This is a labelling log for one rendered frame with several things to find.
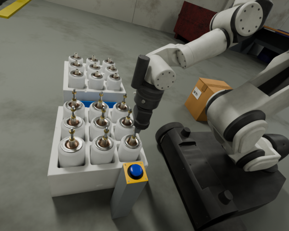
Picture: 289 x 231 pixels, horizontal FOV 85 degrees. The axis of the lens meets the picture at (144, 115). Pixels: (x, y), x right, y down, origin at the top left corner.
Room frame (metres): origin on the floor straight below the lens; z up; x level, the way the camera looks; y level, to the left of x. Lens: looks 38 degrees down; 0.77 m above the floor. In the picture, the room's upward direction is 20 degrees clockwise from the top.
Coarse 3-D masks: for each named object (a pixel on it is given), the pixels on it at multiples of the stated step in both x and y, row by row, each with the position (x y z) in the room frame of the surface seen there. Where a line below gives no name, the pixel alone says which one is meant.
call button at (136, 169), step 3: (132, 165) 0.30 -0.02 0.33; (135, 165) 0.30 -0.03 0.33; (138, 165) 0.31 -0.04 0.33; (132, 168) 0.29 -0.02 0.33; (135, 168) 0.30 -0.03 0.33; (138, 168) 0.30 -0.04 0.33; (141, 168) 0.30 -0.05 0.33; (132, 171) 0.28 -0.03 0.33; (135, 171) 0.28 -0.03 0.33; (138, 171) 0.29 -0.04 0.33; (141, 171) 0.29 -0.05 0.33; (132, 174) 0.28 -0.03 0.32; (135, 174) 0.28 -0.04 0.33; (138, 174) 0.28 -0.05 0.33
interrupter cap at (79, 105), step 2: (70, 100) 0.57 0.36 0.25; (68, 102) 0.56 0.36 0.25; (70, 102) 0.56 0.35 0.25; (78, 102) 0.58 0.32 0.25; (80, 102) 0.59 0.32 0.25; (66, 104) 0.54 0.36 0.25; (68, 104) 0.54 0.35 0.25; (70, 104) 0.55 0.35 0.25; (78, 104) 0.57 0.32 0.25; (80, 104) 0.57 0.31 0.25; (82, 104) 0.57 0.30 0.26; (66, 106) 0.52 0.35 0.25; (68, 106) 0.53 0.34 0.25; (70, 106) 0.54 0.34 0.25; (76, 106) 0.55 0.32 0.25; (78, 106) 0.56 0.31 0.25; (80, 106) 0.56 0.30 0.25; (82, 106) 0.56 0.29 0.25; (68, 108) 0.52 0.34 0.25; (70, 108) 0.52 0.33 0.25; (76, 108) 0.54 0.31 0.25; (78, 108) 0.54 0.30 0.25; (80, 108) 0.55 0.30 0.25
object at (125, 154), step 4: (124, 136) 0.48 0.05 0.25; (140, 140) 0.49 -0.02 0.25; (120, 144) 0.45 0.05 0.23; (124, 144) 0.44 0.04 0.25; (140, 144) 0.47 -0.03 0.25; (120, 148) 0.43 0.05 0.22; (124, 148) 0.42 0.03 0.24; (128, 148) 0.42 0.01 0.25; (136, 148) 0.44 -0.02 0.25; (140, 148) 0.45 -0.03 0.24; (120, 152) 0.43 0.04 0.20; (124, 152) 0.42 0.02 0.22; (128, 152) 0.42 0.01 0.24; (132, 152) 0.42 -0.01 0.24; (136, 152) 0.43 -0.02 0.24; (120, 156) 0.43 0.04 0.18; (124, 156) 0.42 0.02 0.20; (128, 156) 0.42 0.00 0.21; (132, 156) 0.42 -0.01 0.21; (136, 156) 0.44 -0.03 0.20; (120, 160) 0.42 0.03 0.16; (124, 160) 0.42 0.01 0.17; (128, 160) 0.42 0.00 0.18; (132, 160) 0.43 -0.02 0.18
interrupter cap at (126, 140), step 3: (129, 135) 0.49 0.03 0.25; (126, 138) 0.47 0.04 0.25; (129, 138) 0.48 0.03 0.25; (138, 138) 0.49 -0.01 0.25; (123, 141) 0.45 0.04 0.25; (126, 141) 0.45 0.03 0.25; (135, 141) 0.48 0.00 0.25; (138, 141) 0.48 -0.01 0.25; (126, 144) 0.44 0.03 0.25; (129, 144) 0.44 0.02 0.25; (132, 144) 0.45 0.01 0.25; (135, 144) 0.46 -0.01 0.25; (138, 144) 0.46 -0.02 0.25; (129, 147) 0.43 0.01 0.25; (132, 147) 0.44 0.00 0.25; (135, 147) 0.44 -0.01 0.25; (138, 147) 0.45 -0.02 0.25
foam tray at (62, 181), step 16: (112, 128) 0.57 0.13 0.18; (112, 160) 0.42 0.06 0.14; (144, 160) 0.45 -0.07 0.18; (48, 176) 0.25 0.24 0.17; (64, 176) 0.27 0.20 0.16; (80, 176) 0.30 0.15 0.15; (96, 176) 0.33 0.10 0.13; (112, 176) 0.36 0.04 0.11; (64, 192) 0.27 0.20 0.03; (80, 192) 0.30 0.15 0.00
